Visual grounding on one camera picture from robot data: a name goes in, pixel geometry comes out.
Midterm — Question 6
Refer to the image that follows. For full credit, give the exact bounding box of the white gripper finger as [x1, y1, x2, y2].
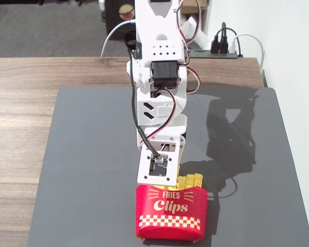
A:
[179, 136, 187, 167]

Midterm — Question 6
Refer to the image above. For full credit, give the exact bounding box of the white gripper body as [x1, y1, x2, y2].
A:
[136, 114, 189, 155]

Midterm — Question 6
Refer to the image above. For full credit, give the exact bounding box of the red fries clips box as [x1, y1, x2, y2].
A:
[135, 184, 209, 242]

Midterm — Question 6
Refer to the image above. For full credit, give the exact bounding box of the dark grey table mat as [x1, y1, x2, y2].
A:
[27, 86, 309, 247]

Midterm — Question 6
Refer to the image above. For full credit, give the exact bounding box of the black power strip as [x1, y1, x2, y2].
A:
[186, 49, 244, 59]

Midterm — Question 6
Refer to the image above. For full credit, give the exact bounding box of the black power plug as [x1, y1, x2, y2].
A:
[210, 22, 226, 54]
[219, 27, 238, 54]

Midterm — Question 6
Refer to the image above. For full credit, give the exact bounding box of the red black white servo wire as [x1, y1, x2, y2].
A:
[175, 0, 203, 48]
[184, 46, 201, 95]
[146, 87, 178, 142]

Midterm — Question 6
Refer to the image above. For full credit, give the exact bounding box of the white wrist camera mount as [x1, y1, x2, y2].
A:
[136, 140, 182, 188]

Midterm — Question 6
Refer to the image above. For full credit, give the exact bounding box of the black camera cable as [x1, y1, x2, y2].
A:
[123, 30, 162, 160]

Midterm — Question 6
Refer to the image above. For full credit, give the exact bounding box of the white charger plug with cable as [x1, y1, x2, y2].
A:
[228, 33, 266, 76]

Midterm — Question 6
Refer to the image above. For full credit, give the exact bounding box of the white usb cable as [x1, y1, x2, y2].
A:
[100, 20, 137, 58]

